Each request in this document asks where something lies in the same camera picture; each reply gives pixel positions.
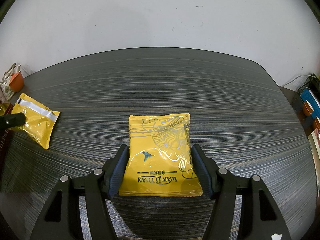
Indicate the black power strip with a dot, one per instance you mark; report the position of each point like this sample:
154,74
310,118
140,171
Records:
311,82

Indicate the patterned ceramic teapot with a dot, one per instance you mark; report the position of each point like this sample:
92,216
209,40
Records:
6,90

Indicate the yellow packet with silver strip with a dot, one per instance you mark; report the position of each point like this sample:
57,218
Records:
40,130

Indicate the blue and white box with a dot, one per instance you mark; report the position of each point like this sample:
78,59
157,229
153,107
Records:
311,96

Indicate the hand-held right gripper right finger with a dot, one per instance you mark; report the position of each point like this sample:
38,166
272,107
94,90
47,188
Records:
205,177

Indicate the yellow packet with line drawing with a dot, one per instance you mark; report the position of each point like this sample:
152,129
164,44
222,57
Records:
155,150

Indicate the red and gold tin box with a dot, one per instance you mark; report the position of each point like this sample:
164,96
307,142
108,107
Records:
5,145

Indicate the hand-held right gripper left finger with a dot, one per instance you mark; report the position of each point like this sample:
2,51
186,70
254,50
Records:
117,175

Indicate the orange tea cup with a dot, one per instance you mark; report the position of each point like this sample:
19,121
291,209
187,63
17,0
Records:
17,82
308,108
317,123

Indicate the dark side table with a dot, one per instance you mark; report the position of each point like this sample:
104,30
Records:
290,100

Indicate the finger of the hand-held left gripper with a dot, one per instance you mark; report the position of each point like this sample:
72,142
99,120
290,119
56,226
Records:
11,121

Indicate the stack of books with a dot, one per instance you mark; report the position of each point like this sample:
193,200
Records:
315,142

